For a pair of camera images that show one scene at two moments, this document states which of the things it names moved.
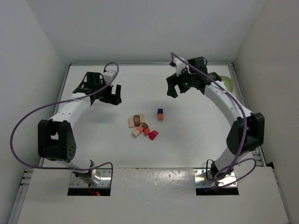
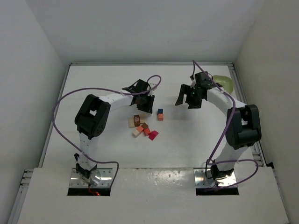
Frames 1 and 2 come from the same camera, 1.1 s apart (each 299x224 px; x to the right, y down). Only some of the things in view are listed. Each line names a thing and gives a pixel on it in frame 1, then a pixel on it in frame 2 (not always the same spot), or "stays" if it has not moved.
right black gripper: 176,81 -> 189,96
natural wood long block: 142,118 stays
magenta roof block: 153,135 stays
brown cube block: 145,126 stays
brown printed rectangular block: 137,122 stays
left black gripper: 108,96 -> 142,96
